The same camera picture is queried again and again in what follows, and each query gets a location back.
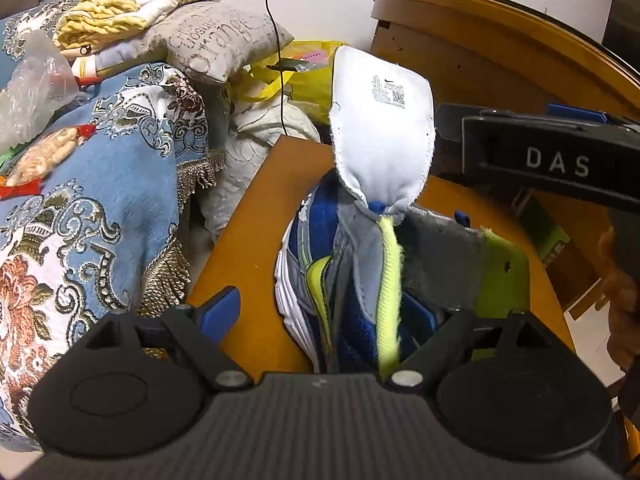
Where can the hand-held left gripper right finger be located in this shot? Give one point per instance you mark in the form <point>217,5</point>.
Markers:
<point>450,340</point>

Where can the blue floral brocade cover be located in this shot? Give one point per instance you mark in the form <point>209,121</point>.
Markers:
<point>125,160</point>

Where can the round wooden dining table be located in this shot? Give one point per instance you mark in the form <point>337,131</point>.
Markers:
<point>500,60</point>

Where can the white lace cloth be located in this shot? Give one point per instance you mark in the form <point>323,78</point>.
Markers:
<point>250,160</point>

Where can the green box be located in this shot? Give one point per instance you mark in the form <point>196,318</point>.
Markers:
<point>550,240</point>

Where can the blue running shoe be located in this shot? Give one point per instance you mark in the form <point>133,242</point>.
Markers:
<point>320,220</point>

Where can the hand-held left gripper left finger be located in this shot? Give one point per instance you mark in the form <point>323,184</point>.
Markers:
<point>220,310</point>

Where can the small wooden table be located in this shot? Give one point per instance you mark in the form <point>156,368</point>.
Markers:
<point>250,260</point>

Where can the yellow plastic bag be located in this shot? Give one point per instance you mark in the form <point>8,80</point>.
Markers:
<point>310,95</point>

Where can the person's right hand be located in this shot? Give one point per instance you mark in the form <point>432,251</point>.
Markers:
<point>625,310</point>

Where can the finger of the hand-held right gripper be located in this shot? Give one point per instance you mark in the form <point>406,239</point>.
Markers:
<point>449,140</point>
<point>575,112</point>

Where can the dark cabinet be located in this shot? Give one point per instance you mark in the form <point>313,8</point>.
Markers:
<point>622,5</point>

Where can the grey printed pillow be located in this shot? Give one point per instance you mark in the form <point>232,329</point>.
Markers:
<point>220,40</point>

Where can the snack packet with red ends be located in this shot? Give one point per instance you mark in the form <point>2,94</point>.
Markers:
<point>45,155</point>

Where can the pink packet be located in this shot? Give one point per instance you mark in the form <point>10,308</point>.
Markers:
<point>315,56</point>

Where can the clear plastic bag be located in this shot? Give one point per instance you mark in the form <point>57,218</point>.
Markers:
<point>35,85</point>

